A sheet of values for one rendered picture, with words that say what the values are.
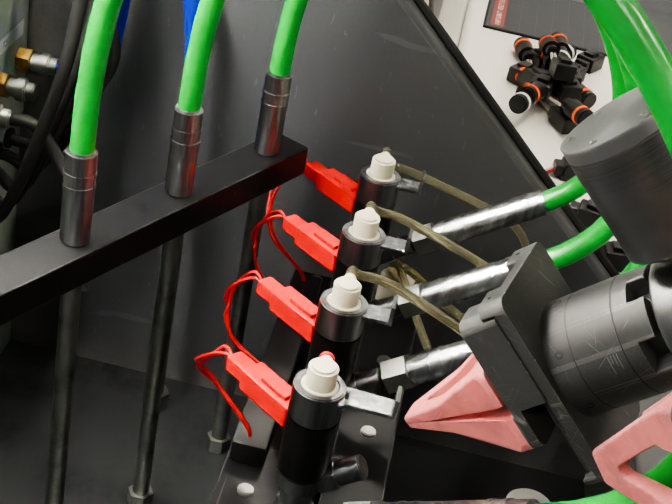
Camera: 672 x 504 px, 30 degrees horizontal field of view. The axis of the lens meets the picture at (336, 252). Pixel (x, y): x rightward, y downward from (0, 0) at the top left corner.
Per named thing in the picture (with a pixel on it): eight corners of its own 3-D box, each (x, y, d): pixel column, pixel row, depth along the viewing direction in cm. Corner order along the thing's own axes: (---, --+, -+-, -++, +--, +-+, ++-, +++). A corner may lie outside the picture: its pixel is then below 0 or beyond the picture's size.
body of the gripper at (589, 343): (507, 251, 62) (639, 194, 57) (610, 416, 64) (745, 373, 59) (465, 315, 57) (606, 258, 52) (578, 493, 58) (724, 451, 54)
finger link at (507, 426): (386, 308, 67) (533, 245, 61) (456, 416, 68) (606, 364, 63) (334, 376, 61) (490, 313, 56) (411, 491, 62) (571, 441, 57)
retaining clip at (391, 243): (409, 244, 79) (413, 227, 79) (406, 257, 78) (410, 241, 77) (359, 232, 79) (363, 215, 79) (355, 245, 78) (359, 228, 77)
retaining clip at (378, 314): (394, 313, 72) (398, 295, 72) (390, 329, 71) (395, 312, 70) (339, 300, 73) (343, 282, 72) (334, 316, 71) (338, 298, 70)
